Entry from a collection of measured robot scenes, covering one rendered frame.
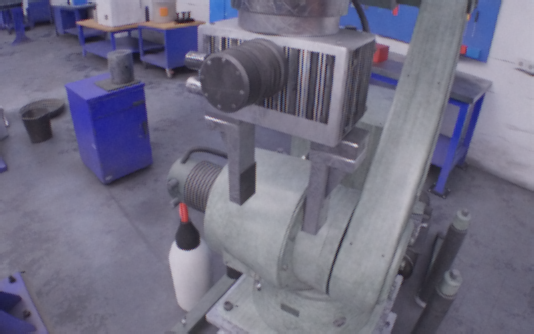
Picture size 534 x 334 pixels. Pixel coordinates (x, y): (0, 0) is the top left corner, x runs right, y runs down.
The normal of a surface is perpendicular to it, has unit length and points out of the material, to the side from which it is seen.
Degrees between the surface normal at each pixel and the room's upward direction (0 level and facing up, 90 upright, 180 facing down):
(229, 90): 90
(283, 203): 40
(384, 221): 48
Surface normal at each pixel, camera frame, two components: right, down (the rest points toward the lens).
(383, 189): -0.36, -0.25
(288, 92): -0.51, 0.43
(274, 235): -0.50, -0.04
